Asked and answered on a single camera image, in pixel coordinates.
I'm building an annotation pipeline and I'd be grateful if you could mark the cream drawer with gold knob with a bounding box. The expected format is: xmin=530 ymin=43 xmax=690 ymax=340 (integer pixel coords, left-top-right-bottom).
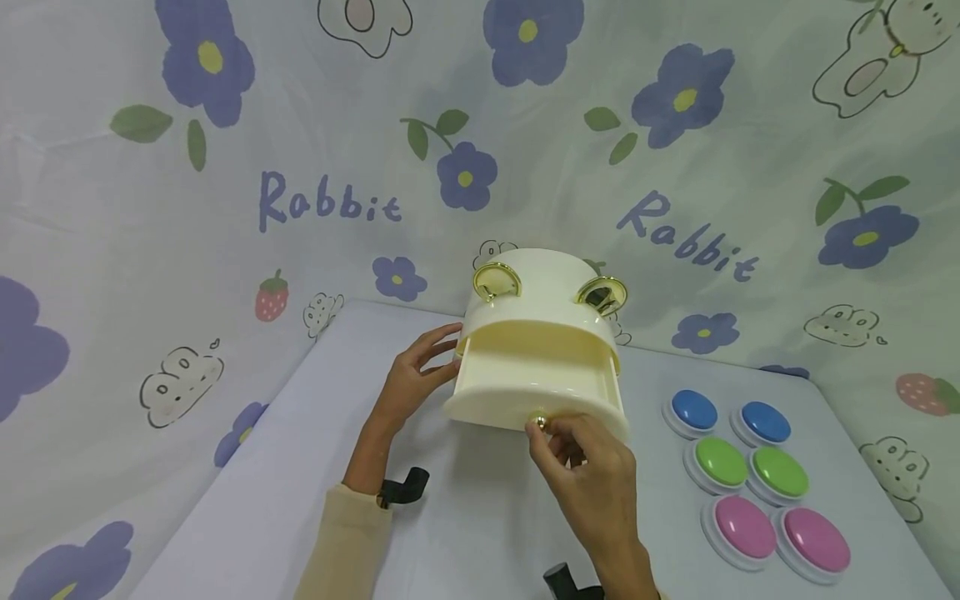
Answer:
xmin=442 ymin=322 xmax=632 ymax=443

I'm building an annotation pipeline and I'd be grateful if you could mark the person's left forearm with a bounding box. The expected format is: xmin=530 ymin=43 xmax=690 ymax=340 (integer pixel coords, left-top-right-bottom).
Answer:
xmin=293 ymin=414 xmax=398 ymax=600

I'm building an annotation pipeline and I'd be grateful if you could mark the green dome button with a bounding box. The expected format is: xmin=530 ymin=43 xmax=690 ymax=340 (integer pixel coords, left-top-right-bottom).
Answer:
xmin=746 ymin=444 xmax=812 ymax=508
xmin=682 ymin=435 xmax=750 ymax=497

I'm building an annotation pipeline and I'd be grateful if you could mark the cream box with gold ears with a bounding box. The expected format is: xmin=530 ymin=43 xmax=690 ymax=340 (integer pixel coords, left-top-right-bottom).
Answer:
xmin=454 ymin=247 xmax=630 ymax=374

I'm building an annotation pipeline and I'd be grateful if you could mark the pink dome button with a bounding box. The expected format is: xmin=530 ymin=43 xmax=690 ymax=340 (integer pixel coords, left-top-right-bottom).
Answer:
xmin=772 ymin=505 xmax=853 ymax=586
xmin=700 ymin=493 xmax=779 ymax=573

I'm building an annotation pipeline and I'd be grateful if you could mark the black wrist band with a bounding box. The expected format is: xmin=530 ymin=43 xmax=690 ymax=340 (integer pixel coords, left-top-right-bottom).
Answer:
xmin=376 ymin=467 xmax=431 ymax=510
xmin=542 ymin=562 xmax=606 ymax=600

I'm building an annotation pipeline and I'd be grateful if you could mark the person's left hand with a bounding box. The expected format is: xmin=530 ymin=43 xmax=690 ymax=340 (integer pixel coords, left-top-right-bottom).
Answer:
xmin=372 ymin=322 xmax=465 ymax=436

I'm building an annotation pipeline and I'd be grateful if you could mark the blue dome button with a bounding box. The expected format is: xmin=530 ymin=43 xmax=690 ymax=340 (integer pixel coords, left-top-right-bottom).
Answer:
xmin=729 ymin=400 xmax=793 ymax=450
xmin=661 ymin=388 xmax=720 ymax=441

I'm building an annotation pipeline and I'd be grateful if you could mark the person's right hand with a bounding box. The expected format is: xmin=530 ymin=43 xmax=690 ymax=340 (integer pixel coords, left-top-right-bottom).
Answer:
xmin=524 ymin=412 xmax=641 ymax=558

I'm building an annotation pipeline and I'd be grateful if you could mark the person's right forearm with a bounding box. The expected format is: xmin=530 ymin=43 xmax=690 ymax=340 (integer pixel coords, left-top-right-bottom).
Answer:
xmin=597 ymin=538 xmax=664 ymax=600

